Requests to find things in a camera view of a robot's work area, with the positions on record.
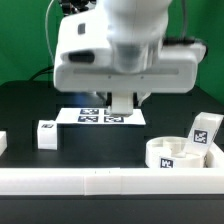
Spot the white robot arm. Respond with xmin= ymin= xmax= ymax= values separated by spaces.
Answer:
xmin=54 ymin=0 xmax=206 ymax=113

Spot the white marker sheet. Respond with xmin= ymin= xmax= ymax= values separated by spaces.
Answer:
xmin=56 ymin=108 xmax=146 ymax=125

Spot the black cable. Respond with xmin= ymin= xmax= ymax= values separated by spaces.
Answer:
xmin=28 ymin=65 xmax=55 ymax=82

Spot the white cable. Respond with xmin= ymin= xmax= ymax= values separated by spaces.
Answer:
xmin=44 ymin=0 xmax=58 ymax=64

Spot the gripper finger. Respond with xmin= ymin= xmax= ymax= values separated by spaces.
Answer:
xmin=137 ymin=92 xmax=151 ymax=106

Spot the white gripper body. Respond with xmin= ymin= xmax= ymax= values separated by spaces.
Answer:
xmin=53 ymin=16 xmax=204 ymax=93

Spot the white U-shaped fence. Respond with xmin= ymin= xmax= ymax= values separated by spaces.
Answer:
xmin=0 ymin=130 xmax=224 ymax=197

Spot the white round stool seat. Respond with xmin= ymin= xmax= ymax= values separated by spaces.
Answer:
xmin=145 ymin=136 xmax=205 ymax=168

